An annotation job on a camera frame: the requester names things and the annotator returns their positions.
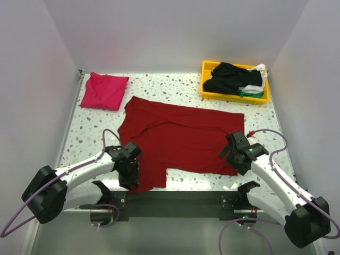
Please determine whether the dark red t shirt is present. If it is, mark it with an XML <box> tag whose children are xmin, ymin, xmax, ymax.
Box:
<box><xmin>118</xmin><ymin>96</ymin><xmax>244</xmax><ymax>194</ymax></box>

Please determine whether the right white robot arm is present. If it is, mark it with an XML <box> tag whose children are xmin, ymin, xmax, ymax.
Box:
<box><xmin>218</xmin><ymin>131</ymin><xmax>330</xmax><ymax>248</ymax></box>

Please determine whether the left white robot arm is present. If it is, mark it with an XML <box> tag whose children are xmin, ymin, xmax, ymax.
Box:
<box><xmin>21</xmin><ymin>142</ymin><xmax>142</xmax><ymax>224</ymax></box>

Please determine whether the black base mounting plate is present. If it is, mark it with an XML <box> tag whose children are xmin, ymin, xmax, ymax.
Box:
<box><xmin>90</xmin><ymin>190</ymin><xmax>262</xmax><ymax>222</ymax></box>

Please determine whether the green t shirt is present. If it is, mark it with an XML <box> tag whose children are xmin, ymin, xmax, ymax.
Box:
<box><xmin>237</xmin><ymin>90</ymin><xmax>264</xmax><ymax>98</ymax></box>

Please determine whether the white t shirt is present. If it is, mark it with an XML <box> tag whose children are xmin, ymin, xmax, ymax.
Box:
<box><xmin>239</xmin><ymin>64</ymin><xmax>268</xmax><ymax>96</ymax></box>

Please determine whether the folded pink t shirt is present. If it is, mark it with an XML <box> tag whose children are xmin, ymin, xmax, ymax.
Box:
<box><xmin>80</xmin><ymin>72</ymin><xmax>130</xmax><ymax>111</ymax></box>

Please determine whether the black t shirt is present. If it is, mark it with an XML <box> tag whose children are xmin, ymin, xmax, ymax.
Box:
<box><xmin>203</xmin><ymin>62</ymin><xmax>247</xmax><ymax>95</ymax></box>

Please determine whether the yellow plastic bin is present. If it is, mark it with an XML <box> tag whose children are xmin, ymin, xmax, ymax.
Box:
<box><xmin>200</xmin><ymin>60</ymin><xmax>270</xmax><ymax>105</ymax></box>

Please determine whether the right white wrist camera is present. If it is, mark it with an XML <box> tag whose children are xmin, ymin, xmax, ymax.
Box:
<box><xmin>246</xmin><ymin>131</ymin><xmax>258</xmax><ymax>143</ymax></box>

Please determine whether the aluminium frame rail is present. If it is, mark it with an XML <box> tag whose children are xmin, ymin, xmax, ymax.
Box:
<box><xmin>55</xmin><ymin>70</ymin><xmax>88</xmax><ymax>166</ymax></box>

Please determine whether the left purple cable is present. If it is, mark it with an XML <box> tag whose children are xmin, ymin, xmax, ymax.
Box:
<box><xmin>0</xmin><ymin>129</ymin><xmax>125</xmax><ymax>237</ymax></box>

